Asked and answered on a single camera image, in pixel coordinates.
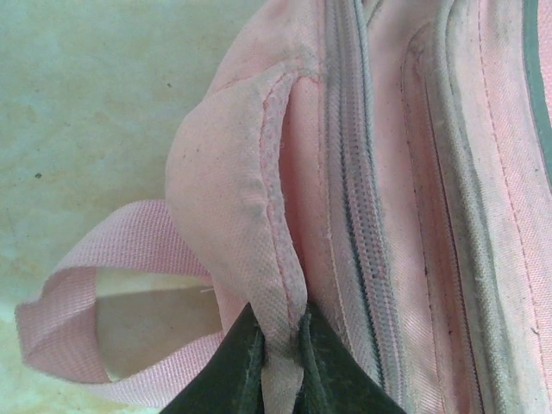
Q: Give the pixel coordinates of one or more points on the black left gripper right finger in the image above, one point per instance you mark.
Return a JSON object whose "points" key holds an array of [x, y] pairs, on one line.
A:
{"points": [[336, 388]]}

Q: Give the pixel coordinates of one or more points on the pink student backpack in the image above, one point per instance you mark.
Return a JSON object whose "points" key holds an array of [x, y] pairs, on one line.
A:
{"points": [[388, 172]]}

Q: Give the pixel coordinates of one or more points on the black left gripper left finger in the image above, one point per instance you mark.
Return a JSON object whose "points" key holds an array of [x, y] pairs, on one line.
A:
{"points": [[224, 379]]}

